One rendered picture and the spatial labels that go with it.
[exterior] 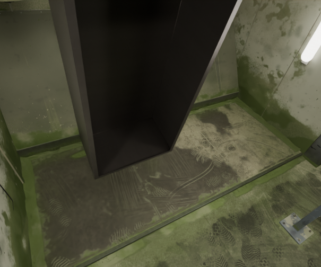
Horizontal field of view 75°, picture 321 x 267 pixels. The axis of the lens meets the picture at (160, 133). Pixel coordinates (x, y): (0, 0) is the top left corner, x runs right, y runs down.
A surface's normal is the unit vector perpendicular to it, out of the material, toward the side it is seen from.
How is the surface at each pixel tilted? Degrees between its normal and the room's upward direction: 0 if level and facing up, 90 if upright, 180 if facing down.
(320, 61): 90
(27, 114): 57
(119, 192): 0
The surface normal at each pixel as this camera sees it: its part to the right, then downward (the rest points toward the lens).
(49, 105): 0.45, 0.16
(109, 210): 0.10, -0.71
